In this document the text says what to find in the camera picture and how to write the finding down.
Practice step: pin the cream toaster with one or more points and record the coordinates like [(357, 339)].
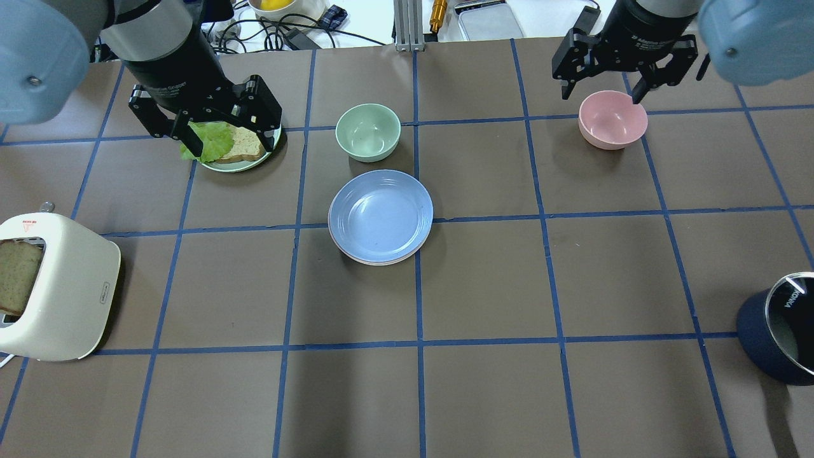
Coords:
[(70, 299)]

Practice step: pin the black power adapter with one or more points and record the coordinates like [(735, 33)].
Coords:
[(298, 40)]

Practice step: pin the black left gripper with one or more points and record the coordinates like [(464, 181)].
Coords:
[(180, 77)]

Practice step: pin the green plate with sandwich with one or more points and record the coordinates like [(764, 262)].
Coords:
[(236, 167)]

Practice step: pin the silver digital scale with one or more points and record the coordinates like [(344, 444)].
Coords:
[(487, 21)]

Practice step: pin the bread slice in toaster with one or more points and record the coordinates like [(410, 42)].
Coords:
[(20, 262)]

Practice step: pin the blue plate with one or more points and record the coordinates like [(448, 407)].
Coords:
[(382, 213)]

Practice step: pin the green bowl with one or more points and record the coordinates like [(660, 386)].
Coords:
[(368, 132)]

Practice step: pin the bread slice on plate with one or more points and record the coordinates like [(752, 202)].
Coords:
[(245, 146)]

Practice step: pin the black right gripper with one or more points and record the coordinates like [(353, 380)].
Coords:
[(642, 30)]

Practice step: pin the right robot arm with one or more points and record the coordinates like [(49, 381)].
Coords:
[(750, 43)]

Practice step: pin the yellow handled tool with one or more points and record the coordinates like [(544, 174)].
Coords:
[(437, 15)]

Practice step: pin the white bowl with fruit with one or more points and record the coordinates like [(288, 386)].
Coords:
[(276, 10)]

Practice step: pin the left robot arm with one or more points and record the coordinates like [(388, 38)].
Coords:
[(45, 55)]

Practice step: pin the aluminium frame post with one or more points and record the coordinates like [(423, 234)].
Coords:
[(408, 26)]

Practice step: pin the pink bowl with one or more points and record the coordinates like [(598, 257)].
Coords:
[(610, 120)]

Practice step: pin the lettuce leaf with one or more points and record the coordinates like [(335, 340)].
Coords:
[(218, 139)]

